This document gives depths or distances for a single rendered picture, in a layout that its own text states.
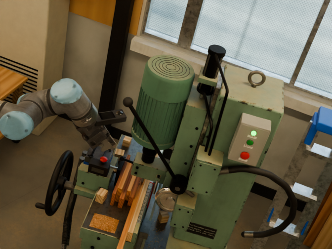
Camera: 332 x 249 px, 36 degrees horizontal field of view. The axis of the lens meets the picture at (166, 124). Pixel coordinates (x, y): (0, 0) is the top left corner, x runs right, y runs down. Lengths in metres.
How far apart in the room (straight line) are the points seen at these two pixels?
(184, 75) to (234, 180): 0.43
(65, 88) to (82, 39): 1.87
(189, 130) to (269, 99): 0.30
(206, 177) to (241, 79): 0.36
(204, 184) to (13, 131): 0.67
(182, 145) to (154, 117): 0.15
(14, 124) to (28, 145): 2.06
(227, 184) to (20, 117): 0.79
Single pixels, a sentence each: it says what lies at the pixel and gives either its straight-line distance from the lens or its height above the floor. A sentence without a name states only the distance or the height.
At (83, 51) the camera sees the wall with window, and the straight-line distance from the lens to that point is 3.56.
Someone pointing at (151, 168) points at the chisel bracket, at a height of 1.07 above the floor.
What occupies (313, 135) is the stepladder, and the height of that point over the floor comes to 1.07.
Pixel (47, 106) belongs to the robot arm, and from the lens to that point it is 1.69.
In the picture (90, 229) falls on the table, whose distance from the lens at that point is 1.98.
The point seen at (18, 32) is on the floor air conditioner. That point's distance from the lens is 3.38.
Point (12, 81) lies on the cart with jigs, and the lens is 3.32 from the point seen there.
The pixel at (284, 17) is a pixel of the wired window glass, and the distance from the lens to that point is 3.13.
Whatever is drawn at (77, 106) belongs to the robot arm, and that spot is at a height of 1.41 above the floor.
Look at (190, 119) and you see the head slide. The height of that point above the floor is 1.37.
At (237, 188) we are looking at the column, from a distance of 1.92.
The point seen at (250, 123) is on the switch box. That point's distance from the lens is 1.68.
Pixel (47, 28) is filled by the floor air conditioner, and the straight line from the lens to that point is 3.25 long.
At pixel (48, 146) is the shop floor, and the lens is 3.66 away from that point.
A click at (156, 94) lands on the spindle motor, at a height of 1.44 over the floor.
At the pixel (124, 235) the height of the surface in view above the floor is 0.94.
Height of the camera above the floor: 2.40
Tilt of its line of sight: 36 degrees down
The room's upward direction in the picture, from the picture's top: 15 degrees clockwise
